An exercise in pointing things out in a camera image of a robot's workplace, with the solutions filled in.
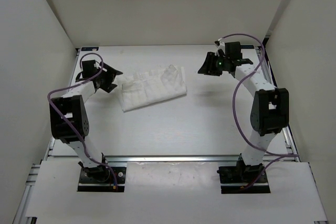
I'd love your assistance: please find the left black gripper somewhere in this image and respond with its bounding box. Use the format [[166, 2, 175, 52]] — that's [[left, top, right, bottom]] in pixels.
[[95, 61, 122, 93]]

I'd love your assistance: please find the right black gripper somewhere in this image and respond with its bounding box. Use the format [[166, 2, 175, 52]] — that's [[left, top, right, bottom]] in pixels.
[[197, 52, 229, 77]]

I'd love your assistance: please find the white pleated skirt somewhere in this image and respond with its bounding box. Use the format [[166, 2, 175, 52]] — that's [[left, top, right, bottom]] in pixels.
[[117, 65, 187, 112]]

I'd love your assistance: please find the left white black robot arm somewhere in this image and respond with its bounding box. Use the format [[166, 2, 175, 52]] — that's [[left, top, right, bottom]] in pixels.
[[48, 60, 123, 182]]

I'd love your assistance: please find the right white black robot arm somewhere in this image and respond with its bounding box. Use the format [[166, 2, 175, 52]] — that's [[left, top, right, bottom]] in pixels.
[[198, 49, 289, 183]]

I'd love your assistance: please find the right blue corner label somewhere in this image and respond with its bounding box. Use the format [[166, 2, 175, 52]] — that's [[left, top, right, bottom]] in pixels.
[[240, 45, 255, 49]]

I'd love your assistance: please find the blue corner label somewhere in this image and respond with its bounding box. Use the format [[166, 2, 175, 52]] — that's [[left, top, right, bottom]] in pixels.
[[81, 47, 99, 51], [240, 45, 255, 49]]

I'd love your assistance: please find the left blue corner label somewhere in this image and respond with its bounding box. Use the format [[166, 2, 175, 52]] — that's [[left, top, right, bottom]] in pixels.
[[81, 47, 99, 51]]

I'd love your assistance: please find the white front cover board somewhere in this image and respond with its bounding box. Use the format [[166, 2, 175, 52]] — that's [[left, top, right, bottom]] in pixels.
[[26, 160, 326, 223]]

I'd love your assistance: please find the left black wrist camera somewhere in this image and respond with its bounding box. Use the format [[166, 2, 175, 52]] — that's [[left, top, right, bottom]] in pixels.
[[75, 60, 100, 82]]

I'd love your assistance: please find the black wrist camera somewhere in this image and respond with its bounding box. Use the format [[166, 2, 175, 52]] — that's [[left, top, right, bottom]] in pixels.
[[75, 60, 100, 82], [215, 41, 253, 66]]

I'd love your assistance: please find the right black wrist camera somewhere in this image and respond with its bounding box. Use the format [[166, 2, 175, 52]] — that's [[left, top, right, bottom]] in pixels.
[[215, 41, 253, 66]]

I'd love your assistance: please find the aluminium right side rail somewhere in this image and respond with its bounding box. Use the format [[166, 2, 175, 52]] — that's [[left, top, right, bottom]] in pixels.
[[259, 47, 300, 162]]

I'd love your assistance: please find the aluminium rail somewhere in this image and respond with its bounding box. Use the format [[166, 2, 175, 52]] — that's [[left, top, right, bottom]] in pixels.
[[40, 155, 296, 163], [259, 47, 300, 162]]

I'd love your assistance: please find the aluminium front rail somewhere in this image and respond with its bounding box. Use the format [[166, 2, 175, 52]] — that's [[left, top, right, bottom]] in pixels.
[[40, 155, 296, 163]]

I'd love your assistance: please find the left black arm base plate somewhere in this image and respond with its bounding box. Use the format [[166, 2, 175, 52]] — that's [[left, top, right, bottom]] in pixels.
[[77, 167, 127, 193]]

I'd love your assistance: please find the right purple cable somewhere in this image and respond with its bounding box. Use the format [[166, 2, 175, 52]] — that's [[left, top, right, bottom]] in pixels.
[[215, 33, 299, 184]]

